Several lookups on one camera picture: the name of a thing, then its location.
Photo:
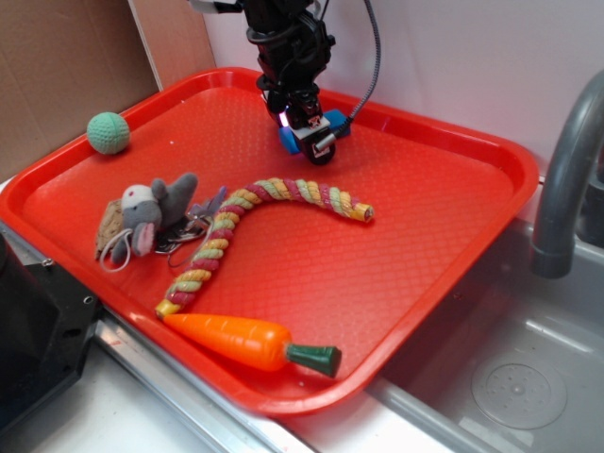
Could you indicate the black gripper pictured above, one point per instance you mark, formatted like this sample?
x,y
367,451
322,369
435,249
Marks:
x,y
294,48

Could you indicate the brown cardboard panel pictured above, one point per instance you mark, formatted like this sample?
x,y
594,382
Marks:
x,y
64,61

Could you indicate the red plastic tray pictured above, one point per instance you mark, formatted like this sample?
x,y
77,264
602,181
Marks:
x,y
441,194

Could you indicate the brown wood bark piece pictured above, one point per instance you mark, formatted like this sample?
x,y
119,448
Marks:
x,y
111,224

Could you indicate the blue rectangular block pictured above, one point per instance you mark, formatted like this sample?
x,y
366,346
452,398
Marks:
x,y
288,140

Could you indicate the grey toy sink basin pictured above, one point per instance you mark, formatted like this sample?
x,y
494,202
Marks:
x,y
508,362

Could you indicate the grey toy faucet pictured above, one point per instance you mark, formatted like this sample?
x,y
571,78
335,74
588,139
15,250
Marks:
x,y
571,202

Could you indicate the grey plush mouse toy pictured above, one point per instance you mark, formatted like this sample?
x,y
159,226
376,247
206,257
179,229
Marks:
x,y
148,210

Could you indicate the orange plastic carrot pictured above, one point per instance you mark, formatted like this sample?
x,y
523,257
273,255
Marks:
x,y
260,344

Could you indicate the green textured ball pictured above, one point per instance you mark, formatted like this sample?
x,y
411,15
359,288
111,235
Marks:
x,y
108,133

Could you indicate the multicolour twisted rope toy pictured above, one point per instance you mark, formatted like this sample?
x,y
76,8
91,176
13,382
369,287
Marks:
x,y
206,259

